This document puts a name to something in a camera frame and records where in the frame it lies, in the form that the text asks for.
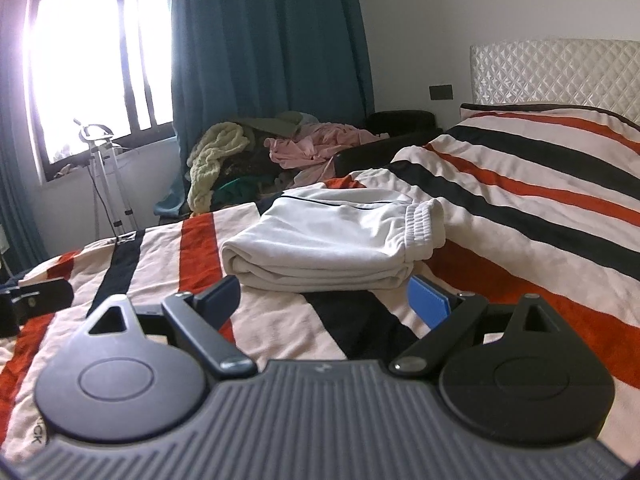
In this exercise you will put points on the blue cloth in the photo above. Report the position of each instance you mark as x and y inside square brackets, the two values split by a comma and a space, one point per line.
[172, 202]

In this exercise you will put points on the white quilted headboard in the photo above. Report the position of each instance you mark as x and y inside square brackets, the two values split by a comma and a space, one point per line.
[555, 72]

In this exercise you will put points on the green garment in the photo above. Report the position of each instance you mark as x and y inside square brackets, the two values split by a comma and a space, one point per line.
[235, 191]

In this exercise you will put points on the wide teal curtain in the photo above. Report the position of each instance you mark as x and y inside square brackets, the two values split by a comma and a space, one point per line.
[270, 50]

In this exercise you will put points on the garment steamer stand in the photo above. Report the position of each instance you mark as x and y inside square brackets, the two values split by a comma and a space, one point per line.
[102, 160]

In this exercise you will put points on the pink garment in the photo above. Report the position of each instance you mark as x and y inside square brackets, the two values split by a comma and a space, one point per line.
[310, 150]

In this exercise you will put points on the dark armchair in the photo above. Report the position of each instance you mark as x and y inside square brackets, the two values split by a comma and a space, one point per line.
[400, 125]

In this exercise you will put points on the window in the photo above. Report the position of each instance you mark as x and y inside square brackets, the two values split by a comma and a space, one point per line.
[95, 60]

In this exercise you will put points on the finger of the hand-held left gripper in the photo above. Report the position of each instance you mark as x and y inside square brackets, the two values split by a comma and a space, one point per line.
[47, 297]

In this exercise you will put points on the black wall socket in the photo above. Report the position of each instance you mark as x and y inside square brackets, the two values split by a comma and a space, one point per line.
[441, 92]

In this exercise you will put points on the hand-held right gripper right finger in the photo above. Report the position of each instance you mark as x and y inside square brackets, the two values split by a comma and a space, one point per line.
[427, 302]

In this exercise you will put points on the narrow teal curtain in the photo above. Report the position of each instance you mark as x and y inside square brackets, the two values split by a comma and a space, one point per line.
[17, 210]

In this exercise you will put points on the dark brown patterned garment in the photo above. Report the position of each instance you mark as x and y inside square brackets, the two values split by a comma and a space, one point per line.
[252, 160]

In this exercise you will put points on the white pants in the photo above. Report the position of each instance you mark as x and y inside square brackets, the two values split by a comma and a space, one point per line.
[330, 240]

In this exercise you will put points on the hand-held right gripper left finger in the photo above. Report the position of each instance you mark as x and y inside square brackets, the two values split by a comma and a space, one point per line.
[217, 297]

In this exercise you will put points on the olive garment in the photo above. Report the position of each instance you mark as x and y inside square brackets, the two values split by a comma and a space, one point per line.
[275, 124]

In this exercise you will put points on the yellow-green knit garment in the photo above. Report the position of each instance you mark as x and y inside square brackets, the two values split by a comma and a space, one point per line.
[215, 160]

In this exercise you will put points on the striped blanket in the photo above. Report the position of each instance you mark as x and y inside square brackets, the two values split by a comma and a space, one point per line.
[525, 185]

